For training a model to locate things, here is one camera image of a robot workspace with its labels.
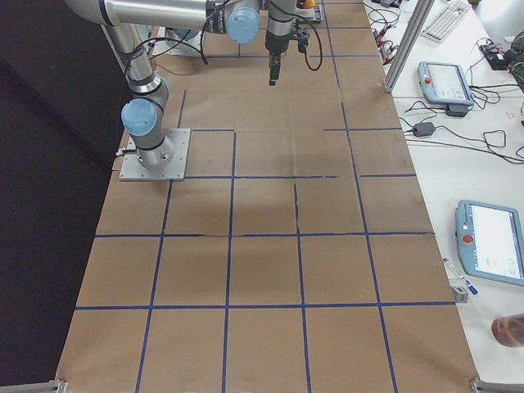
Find teach pendant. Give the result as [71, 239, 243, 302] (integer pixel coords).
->
[455, 200, 523, 287]
[417, 61, 474, 106]

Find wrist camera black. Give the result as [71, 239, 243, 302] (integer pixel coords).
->
[292, 25, 310, 54]

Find black curtain panel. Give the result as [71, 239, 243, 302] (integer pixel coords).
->
[1, 1, 129, 385]

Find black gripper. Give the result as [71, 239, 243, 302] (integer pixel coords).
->
[265, 35, 289, 86]

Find brown glass bottle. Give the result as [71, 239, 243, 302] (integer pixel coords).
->
[491, 313, 523, 347]

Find silver digital kitchen scale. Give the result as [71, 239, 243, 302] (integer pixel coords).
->
[296, 2, 324, 23]

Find aluminium frame post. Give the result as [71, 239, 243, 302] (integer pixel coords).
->
[382, 0, 434, 93]

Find red yellow mango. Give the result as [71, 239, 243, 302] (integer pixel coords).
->
[296, 0, 316, 10]

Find black power adapter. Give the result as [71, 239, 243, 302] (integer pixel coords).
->
[412, 122, 436, 138]

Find near teach pendant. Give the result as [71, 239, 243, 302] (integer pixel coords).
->
[455, 200, 523, 287]

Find white keyboard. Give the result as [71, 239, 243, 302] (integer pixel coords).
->
[420, 0, 472, 43]

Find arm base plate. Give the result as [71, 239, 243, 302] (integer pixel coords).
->
[151, 26, 204, 57]
[120, 129, 191, 181]

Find far teach pendant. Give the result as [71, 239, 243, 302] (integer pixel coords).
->
[417, 61, 474, 106]

